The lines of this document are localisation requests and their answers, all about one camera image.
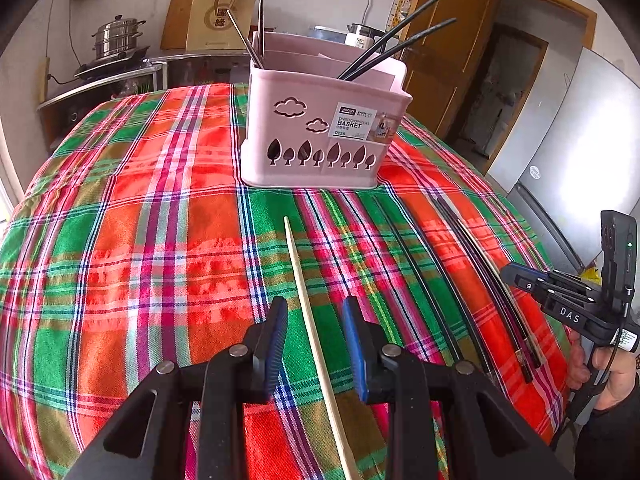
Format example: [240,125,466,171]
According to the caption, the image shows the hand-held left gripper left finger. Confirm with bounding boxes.
[65,296,290,480]

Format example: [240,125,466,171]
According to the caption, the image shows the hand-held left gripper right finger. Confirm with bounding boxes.
[342,296,576,480]

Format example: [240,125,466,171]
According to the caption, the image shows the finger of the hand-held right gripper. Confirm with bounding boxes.
[549,268,602,294]
[500,263,592,309]

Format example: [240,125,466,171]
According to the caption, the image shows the pink plastic chopstick basket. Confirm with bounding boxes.
[240,30,413,191]

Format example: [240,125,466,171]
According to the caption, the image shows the person's right hand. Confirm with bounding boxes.
[569,339,640,412]

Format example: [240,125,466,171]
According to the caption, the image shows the silver refrigerator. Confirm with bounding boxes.
[485,47,640,281]

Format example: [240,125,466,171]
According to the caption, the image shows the red green plaid tablecloth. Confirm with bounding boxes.
[0,82,576,480]

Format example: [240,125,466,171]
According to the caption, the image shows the person's dark clothing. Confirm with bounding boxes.
[575,375,640,480]

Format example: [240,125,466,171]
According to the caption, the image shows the wooden door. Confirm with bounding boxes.
[397,0,503,138]

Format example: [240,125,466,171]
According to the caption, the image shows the white electric kettle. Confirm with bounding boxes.
[345,22,386,51]

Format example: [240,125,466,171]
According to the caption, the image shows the low metal shelf stand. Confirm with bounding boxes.
[37,62,168,151]

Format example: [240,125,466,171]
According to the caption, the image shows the black induction cooker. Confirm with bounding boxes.
[74,46,151,78]

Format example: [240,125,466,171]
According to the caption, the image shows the tan paper gift bag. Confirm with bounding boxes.
[185,0,257,53]

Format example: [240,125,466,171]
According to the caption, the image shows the wooden cutting board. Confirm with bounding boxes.
[160,0,221,51]

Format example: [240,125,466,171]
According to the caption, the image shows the stainless steel steamer pot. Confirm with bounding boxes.
[91,16,147,60]

